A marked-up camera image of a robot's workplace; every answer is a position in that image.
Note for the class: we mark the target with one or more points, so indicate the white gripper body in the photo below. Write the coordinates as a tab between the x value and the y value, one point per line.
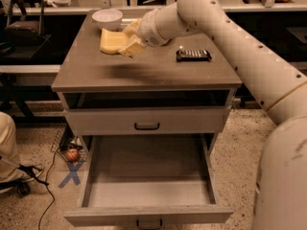
148	30

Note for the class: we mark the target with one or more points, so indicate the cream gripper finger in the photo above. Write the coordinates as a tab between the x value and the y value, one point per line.
132	47
132	28

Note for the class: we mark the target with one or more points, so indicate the yellow sponge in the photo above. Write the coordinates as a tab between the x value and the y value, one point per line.
111	42

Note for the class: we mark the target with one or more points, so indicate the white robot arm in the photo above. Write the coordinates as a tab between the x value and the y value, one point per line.
280	89

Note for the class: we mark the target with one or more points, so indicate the grey drawer cabinet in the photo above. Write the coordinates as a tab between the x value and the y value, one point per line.
90	79

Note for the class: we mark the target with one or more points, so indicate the closed grey top drawer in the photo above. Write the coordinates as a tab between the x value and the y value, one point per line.
128	121

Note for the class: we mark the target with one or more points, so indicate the open grey middle drawer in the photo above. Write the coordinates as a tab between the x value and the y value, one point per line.
148	181

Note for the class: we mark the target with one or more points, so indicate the white ceramic bowl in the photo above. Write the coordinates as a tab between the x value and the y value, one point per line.
109	19

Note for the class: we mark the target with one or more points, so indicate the black chocolate bar pack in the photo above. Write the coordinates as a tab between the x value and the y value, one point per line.
193	55

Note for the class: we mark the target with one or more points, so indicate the black office chair left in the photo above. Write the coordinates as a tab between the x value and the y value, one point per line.
23	37

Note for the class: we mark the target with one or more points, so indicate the orange ball on floor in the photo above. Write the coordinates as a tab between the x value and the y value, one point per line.
72	155

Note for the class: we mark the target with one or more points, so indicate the blue tape cross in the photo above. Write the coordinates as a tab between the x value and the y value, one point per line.
73	169

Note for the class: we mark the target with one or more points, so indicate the person leg beige trousers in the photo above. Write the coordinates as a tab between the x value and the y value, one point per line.
9	150

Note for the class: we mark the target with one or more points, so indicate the black wire basket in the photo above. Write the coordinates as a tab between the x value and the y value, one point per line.
66	140

